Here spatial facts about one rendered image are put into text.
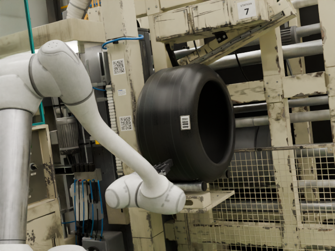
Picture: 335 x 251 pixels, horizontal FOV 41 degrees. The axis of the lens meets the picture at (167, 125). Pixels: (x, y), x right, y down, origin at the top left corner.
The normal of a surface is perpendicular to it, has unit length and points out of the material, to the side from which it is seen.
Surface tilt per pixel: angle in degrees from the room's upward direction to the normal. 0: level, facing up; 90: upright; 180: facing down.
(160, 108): 70
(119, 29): 90
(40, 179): 90
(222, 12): 90
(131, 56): 90
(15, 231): 79
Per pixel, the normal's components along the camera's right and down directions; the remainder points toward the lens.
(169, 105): -0.51, -0.26
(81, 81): 0.72, 0.29
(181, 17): -0.50, 0.11
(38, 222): 0.85, -0.08
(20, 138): 0.67, -0.24
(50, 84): 0.04, 0.62
